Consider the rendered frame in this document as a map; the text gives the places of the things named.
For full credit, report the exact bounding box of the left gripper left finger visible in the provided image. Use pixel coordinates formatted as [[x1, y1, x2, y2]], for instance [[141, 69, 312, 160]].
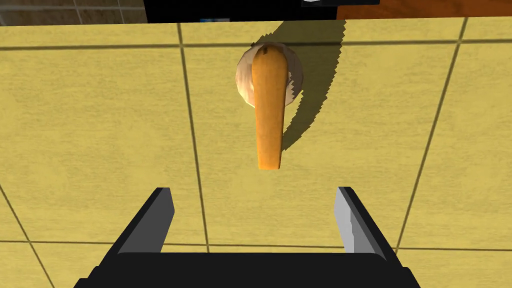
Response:
[[107, 186, 176, 255]]

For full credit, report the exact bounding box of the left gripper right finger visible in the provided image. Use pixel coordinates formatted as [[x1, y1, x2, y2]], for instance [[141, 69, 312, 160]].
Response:
[[333, 186, 397, 257]]

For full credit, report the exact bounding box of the orange wooden spoon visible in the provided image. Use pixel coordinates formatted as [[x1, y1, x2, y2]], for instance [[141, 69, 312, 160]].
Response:
[[235, 43, 304, 171]]

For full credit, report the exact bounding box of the brown wooden cabinet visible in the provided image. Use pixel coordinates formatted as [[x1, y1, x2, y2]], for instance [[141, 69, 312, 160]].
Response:
[[335, 0, 512, 21]]

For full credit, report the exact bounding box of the black appliance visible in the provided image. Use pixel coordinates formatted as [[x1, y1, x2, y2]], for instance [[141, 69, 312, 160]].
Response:
[[142, 0, 381, 24]]

